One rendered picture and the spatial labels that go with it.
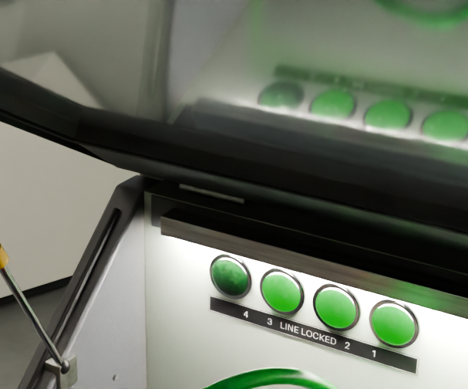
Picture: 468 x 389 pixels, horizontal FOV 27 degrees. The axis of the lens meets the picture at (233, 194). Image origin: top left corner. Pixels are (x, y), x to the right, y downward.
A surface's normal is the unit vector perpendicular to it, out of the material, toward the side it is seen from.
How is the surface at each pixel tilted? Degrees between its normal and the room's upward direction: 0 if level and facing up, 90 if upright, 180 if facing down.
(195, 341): 90
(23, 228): 90
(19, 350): 0
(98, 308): 90
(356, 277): 90
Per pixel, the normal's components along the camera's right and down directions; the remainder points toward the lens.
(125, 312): 0.87, 0.22
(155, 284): -0.50, 0.33
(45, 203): 0.62, 0.32
